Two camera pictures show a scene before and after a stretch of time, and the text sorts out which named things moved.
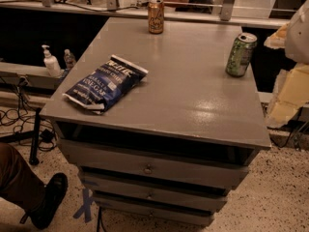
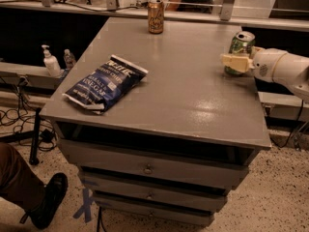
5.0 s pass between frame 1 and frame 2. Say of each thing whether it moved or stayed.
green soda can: stayed
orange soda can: stayed
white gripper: moved
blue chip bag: stayed
